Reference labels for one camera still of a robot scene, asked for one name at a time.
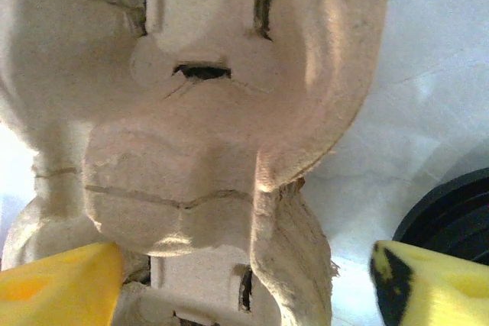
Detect single pulp cup carrier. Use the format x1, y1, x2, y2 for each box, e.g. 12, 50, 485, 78
0, 0, 397, 208

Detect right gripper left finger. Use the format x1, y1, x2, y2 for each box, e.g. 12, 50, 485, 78
0, 241, 125, 326

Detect stack of pulp cup carriers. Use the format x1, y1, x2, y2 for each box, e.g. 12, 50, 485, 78
0, 167, 341, 326

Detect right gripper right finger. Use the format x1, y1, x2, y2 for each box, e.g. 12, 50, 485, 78
368, 240, 489, 326

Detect stack of black cup lids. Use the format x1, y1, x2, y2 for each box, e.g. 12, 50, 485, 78
392, 167, 489, 266

